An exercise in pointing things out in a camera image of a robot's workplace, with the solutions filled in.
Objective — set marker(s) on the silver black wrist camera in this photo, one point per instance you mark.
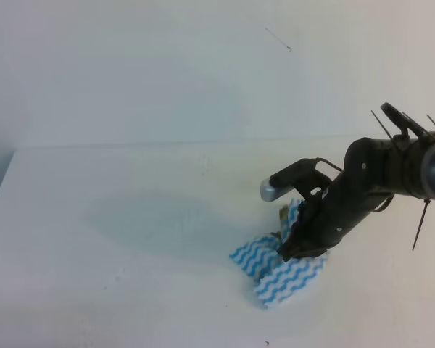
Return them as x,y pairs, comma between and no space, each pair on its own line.
301,176

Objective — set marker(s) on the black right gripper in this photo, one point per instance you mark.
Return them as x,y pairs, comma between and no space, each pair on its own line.
325,219

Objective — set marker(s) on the black zip tie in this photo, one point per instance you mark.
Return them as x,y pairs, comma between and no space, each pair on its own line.
426,203

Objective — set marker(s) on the blue white striped rag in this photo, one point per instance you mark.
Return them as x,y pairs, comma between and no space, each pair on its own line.
277,281

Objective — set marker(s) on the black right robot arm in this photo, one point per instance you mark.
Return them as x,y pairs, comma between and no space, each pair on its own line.
409,170

